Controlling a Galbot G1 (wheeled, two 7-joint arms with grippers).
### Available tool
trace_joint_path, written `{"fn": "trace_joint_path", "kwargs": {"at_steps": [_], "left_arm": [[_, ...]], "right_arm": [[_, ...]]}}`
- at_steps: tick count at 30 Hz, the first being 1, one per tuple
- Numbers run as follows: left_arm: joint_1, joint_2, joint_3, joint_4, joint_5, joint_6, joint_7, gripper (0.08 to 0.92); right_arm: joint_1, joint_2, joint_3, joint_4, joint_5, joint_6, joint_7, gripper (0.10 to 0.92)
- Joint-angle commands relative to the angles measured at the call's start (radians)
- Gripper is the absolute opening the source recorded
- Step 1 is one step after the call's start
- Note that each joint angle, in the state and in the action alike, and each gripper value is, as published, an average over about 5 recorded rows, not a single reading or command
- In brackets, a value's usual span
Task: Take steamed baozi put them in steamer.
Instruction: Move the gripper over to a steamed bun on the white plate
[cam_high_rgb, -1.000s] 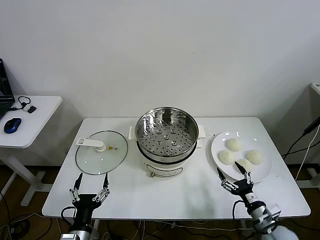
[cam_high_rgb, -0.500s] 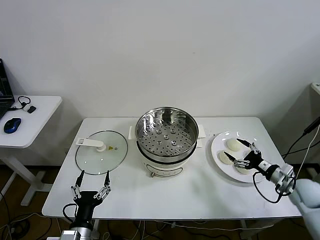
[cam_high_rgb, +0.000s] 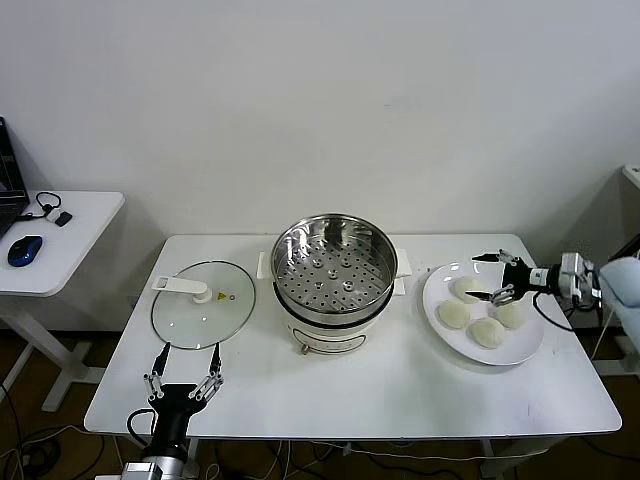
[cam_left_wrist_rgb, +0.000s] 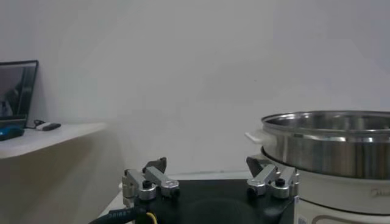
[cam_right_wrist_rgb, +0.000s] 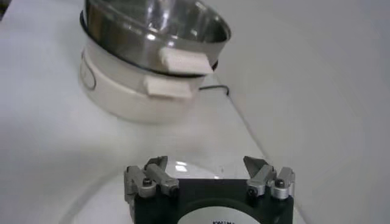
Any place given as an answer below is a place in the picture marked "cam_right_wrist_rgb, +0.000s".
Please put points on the white round plate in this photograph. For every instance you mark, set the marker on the white round plate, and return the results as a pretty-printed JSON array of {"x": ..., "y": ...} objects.
[{"x": 100, "y": 207}]

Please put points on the white electric cooking pot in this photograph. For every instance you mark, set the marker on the white electric cooking pot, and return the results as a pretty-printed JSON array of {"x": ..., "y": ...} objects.
[{"x": 122, "y": 103}]

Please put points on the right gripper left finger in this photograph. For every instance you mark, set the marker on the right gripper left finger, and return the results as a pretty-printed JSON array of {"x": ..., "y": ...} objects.
[{"x": 158, "y": 178}]

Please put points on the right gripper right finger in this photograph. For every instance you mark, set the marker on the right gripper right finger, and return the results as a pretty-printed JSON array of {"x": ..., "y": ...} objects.
[{"x": 262, "y": 178}]

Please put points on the stainless steel steamer basket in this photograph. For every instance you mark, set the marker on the stainless steel steamer basket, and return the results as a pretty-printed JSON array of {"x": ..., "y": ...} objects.
[{"x": 122, "y": 30}]

